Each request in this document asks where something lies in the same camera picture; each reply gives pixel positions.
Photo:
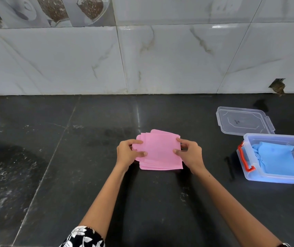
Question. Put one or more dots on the person's right hand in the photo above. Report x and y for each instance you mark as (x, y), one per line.
(192, 154)

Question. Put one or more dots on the blue cloth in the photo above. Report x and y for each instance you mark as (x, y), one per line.
(275, 159)

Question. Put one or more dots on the clear plastic lid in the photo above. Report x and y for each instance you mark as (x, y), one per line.
(244, 120)

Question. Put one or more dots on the person's left hand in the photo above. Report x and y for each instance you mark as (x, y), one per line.
(125, 153)

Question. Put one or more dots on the pink cloth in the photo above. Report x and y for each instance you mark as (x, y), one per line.
(159, 149)

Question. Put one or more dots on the person's right forearm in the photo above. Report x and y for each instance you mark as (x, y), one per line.
(235, 210)

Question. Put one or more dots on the person's right thumb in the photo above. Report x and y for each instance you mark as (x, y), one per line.
(177, 151)

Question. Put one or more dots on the person's left forearm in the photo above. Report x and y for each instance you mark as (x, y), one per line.
(103, 200)

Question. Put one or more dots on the black floral sleeve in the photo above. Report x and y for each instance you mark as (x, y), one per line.
(82, 237)

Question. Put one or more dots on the clear plastic storage box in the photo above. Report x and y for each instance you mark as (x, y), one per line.
(275, 159)

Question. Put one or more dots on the stack of pink cloths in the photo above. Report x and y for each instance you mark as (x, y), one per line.
(162, 165)

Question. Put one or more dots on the person's left thumb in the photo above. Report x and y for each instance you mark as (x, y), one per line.
(141, 153)

